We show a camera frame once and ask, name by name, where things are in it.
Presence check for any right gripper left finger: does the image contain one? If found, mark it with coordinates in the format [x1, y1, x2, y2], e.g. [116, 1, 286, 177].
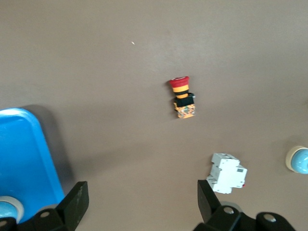
[16, 181, 90, 231]

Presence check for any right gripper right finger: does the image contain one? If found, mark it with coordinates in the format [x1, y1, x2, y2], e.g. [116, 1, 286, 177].
[193, 179, 296, 231]

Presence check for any blue dome call bell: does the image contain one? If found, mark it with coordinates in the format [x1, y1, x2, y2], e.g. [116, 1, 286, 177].
[0, 195, 25, 223]
[285, 145, 308, 174]

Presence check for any blue plastic tray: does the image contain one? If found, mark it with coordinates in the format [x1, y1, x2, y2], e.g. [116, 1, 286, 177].
[0, 107, 65, 223]

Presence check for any white circuit breaker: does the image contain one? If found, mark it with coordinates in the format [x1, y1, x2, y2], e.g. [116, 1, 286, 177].
[205, 152, 248, 195]

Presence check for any brown table cover mat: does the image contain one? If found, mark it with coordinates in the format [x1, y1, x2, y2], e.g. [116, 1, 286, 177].
[0, 0, 308, 231]

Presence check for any red button orange switch block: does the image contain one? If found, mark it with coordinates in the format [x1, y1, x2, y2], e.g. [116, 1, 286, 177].
[168, 76, 196, 119]

